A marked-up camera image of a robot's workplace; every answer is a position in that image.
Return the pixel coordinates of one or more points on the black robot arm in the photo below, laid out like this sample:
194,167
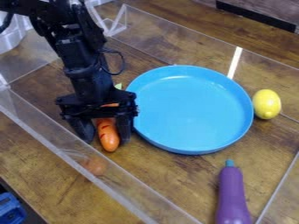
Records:
64,23

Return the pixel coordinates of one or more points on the purple toy eggplant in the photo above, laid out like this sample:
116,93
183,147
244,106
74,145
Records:
232,209

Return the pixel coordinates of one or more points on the clear acrylic enclosure wall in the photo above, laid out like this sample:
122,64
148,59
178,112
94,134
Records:
74,182

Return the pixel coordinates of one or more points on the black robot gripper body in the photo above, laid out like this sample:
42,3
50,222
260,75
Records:
96,99

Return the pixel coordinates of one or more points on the yellow toy lemon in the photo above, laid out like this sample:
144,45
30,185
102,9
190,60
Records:
267,104

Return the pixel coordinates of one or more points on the blue plastic object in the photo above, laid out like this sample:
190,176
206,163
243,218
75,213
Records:
12,213

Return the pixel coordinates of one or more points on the blue round plate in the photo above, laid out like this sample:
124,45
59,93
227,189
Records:
194,110

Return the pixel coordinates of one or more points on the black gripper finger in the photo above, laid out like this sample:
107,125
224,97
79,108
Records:
84,128
124,128

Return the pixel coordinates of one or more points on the dark baseboard strip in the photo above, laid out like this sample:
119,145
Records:
279,13

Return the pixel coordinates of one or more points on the orange toy carrot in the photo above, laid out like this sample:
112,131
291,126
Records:
107,133

